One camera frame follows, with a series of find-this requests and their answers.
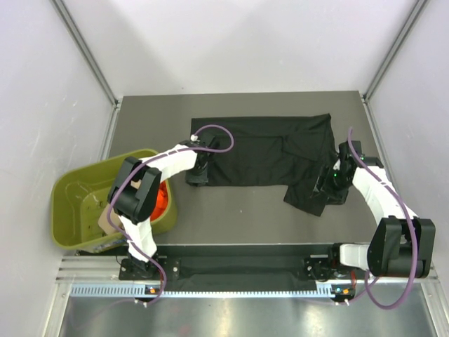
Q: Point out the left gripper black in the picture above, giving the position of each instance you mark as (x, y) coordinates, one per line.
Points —
(198, 179)

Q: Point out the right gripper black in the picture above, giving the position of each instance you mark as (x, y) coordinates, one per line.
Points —
(335, 196)

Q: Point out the black t shirt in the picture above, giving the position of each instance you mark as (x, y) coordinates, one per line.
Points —
(269, 151)

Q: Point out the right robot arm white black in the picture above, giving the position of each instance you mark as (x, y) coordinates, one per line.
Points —
(402, 240)

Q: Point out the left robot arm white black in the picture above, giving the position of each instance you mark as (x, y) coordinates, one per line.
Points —
(133, 196)

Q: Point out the orange t shirt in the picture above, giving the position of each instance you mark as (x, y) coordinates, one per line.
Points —
(161, 202)

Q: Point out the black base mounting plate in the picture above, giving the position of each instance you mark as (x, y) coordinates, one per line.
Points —
(280, 264)

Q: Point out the beige t shirt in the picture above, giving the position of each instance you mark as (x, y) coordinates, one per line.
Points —
(115, 224)

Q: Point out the olive green plastic bin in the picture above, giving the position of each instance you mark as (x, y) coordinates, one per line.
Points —
(78, 199)

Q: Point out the grey slotted cable duct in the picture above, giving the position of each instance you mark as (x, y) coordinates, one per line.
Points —
(149, 291)

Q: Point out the aluminium frame rail front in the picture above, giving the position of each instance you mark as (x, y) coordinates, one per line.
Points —
(104, 269)

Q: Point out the left aluminium corner post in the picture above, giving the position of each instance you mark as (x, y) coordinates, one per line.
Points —
(86, 53)

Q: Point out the aluminium corner post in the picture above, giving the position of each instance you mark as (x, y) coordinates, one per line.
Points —
(404, 32)
(86, 53)

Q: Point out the right aluminium corner post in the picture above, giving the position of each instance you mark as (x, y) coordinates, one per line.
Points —
(404, 32)

